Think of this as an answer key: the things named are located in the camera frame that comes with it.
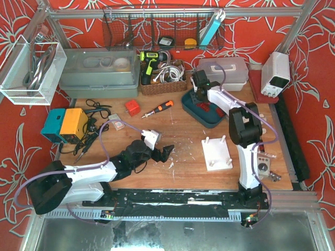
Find orange black screwdriver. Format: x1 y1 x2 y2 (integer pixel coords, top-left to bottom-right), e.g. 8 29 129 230
142 100 174 118

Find white power supply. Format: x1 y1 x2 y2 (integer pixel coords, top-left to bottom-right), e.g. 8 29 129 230
261 52 290 98

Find black wire basket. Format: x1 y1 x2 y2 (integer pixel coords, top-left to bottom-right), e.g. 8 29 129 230
102 15 225 50

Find green black drill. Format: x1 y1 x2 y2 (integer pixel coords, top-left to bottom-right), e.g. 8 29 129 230
139 51 168 85

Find grey plastic storage box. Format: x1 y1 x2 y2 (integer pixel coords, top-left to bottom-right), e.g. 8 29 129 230
59 48 140 99

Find white coiled cables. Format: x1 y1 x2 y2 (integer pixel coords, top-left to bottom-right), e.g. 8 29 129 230
153 65 185 84

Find small clear parts box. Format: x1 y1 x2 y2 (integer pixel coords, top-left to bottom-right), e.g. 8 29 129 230
257 156 274 180

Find red spring in tray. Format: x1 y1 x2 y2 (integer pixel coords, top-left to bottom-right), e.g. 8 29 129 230
196 102 210 112
216 107 225 118

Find grey coiled cable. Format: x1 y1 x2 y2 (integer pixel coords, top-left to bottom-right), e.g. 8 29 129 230
23 41 57 96

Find teal device box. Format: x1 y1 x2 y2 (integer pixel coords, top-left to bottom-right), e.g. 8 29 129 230
40 108 66 143

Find yellow soldering station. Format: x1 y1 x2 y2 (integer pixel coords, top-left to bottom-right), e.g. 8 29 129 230
60 108 88 144

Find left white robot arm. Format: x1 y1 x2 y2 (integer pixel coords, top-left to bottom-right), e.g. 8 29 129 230
26 140 174 215

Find red cube adapter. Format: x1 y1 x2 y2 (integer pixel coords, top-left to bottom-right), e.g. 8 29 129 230
125 99 141 117

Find black tangled cables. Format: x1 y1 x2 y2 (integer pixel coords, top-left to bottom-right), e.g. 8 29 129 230
59 98 113 157

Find brown wicker basket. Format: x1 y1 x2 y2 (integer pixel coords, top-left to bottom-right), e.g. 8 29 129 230
139 73 187 95

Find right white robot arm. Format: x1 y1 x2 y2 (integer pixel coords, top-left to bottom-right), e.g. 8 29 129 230
191 70 271 208

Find soldering iron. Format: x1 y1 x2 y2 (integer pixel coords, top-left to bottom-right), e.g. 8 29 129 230
74 147 87 164

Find white peg board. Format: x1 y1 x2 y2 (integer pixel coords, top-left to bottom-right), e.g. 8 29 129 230
201 135 233 171

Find clear acrylic box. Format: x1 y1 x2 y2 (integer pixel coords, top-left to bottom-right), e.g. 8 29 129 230
1 36 67 106

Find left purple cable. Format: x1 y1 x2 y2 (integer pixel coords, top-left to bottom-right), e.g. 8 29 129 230
14 120 144 225

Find beige work glove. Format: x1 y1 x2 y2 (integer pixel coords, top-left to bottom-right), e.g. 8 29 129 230
259 113 267 135

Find yellow tape measure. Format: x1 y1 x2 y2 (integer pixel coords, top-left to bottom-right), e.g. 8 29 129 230
184 38 197 50

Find teal plastic tray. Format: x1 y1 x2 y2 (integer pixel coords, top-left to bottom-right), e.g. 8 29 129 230
181 89 227 129

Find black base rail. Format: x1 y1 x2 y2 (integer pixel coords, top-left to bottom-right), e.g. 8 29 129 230
82 189 269 220

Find white plastic lidded box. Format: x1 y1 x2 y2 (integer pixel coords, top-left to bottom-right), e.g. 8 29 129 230
197 57 249 92

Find small clear screw box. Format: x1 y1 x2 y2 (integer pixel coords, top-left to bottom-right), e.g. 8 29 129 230
108 113 125 131

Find blue white case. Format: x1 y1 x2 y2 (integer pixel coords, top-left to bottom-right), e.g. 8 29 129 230
199 9 226 49

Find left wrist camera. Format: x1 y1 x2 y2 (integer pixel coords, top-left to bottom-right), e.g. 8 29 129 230
141 130 161 150

